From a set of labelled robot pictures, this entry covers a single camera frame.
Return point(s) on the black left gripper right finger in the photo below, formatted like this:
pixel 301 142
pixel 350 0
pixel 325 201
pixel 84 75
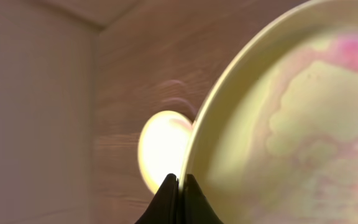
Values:
pixel 195 208

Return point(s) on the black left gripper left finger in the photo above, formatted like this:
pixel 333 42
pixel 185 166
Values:
pixel 163 207

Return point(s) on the yellow plate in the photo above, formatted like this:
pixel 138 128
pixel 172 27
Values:
pixel 161 147
pixel 276 140

